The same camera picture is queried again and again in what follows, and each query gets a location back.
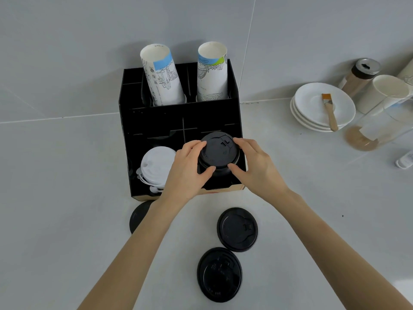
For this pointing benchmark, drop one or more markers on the person's left thumb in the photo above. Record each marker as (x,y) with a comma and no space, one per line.
(205,174)

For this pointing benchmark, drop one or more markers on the stack of black lids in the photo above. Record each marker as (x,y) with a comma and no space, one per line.
(219,151)

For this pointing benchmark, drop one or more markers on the black cup and lid organizer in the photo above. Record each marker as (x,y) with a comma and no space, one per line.
(151,122)

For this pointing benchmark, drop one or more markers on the paper cup stack, blue print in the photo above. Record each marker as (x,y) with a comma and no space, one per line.
(163,83)

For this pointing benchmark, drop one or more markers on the black plastic cup lid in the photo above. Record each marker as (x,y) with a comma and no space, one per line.
(237,229)
(219,275)
(138,216)

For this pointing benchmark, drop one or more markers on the small white device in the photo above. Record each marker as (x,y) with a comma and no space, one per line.
(406,160)

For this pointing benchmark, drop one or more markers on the plain white cup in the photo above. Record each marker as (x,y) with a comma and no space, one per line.
(376,93)

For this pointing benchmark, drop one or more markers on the person's right thumb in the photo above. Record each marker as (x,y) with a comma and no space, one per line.
(237,171)

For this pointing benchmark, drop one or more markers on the person's right forearm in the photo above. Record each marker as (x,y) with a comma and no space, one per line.
(329,248)

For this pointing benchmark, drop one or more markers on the printed paper cup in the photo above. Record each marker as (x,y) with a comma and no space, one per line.
(407,74)

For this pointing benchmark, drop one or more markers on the person's right hand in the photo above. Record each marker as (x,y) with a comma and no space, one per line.
(258,171)

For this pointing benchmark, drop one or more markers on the paper cup stack, green print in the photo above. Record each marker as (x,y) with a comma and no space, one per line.
(211,82)

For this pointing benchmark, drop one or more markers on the person's left forearm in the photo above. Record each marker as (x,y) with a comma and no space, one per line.
(135,255)

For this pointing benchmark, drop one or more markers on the shaker jar with metal lid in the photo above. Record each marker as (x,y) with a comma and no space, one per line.
(358,79)

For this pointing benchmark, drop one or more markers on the stack of white lids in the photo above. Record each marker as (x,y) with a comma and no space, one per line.
(156,166)

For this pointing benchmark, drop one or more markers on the clear pitcher with brown powder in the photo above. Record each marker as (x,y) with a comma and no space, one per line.
(371,132)

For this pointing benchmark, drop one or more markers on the white plate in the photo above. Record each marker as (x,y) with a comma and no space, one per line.
(309,100)
(298,116)
(300,123)

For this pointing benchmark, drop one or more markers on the person's left hand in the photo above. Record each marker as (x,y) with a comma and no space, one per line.
(184,174)

